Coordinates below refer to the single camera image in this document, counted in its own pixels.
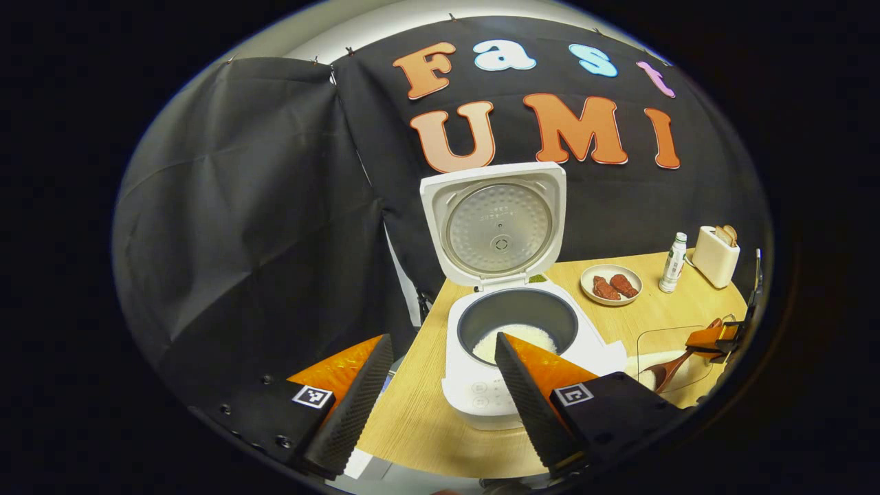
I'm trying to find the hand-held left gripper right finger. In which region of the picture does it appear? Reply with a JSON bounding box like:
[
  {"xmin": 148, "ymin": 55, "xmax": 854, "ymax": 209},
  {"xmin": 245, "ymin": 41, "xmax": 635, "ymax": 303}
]
[{"xmin": 494, "ymin": 332, "xmax": 688, "ymax": 480}]

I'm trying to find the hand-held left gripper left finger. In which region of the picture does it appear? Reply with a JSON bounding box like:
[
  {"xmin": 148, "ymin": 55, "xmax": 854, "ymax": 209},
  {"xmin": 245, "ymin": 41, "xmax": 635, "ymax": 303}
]
[{"xmin": 189, "ymin": 333, "xmax": 396, "ymax": 482}]

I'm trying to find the white rice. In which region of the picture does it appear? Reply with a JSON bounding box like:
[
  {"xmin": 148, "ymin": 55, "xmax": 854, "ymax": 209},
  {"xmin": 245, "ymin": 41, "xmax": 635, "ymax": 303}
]
[
  {"xmin": 643, "ymin": 351, "xmax": 696, "ymax": 387},
  {"xmin": 473, "ymin": 323, "xmax": 556, "ymax": 365}
]

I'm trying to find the white rice cooker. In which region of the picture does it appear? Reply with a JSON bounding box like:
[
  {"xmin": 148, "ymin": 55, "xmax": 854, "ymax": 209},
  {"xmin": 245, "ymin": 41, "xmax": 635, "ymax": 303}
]
[{"xmin": 419, "ymin": 162, "xmax": 628, "ymax": 431}]

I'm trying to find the brown wooden spoon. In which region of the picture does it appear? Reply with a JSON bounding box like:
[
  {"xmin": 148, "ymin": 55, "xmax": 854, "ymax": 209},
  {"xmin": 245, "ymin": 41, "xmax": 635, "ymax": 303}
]
[{"xmin": 643, "ymin": 318, "xmax": 724, "ymax": 394}]

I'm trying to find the clear glass tray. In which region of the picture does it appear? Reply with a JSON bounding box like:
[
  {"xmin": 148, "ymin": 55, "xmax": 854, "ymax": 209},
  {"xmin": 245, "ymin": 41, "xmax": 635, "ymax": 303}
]
[{"xmin": 637, "ymin": 324, "xmax": 723, "ymax": 394}]

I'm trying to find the white toaster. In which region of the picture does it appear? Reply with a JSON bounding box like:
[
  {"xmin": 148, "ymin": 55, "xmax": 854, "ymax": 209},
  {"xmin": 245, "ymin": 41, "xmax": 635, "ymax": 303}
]
[{"xmin": 691, "ymin": 225, "xmax": 741, "ymax": 289}]

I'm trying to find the white drink bottle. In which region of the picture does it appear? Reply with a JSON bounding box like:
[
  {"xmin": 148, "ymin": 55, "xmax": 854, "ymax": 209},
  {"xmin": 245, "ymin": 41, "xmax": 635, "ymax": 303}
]
[{"xmin": 659, "ymin": 232, "xmax": 688, "ymax": 294}]

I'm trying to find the white round plate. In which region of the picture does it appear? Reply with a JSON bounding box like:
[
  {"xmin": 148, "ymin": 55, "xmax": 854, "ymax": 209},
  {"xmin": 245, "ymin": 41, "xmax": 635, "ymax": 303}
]
[{"xmin": 580, "ymin": 264, "xmax": 644, "ymax": 307}]

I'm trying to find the black backdrop cloth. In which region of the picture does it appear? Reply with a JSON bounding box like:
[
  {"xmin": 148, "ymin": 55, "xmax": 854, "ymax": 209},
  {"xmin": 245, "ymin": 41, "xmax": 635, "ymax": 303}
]
[{"xmin": 112, "ymin": 15, "xmax": 771, "ymax": 413}]

